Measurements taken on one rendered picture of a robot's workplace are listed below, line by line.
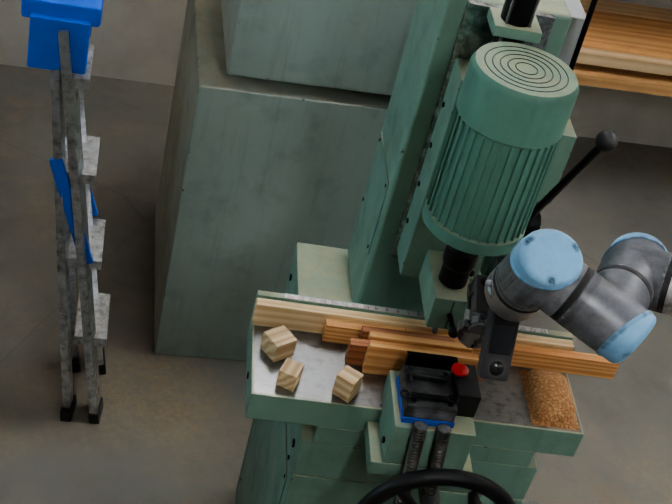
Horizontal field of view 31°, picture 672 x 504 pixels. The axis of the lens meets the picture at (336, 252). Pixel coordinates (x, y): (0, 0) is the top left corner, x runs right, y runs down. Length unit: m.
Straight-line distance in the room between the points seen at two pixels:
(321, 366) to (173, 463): 1.07
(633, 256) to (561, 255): 0.16
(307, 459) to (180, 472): 0.98
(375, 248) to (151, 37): 2.32
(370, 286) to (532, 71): 0.65
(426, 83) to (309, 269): 0.58
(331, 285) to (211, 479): 0.82
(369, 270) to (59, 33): 0.79
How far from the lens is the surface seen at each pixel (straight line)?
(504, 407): 2.20
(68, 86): 2.60
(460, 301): 2.11
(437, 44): 2.08
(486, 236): 1.98
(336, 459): 2.19
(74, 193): 2.75
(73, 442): 3.17
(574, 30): 2.21
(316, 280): 2.49
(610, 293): 1.72
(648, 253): 1.83
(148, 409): 3.27
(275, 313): 2.18
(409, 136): 2.17
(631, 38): 4.35
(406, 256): 2.21
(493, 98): 1.85
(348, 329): 2.18
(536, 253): 1.68
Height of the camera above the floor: 2.34
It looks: 37 degrees down
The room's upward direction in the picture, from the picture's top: 15 degrees clockwise
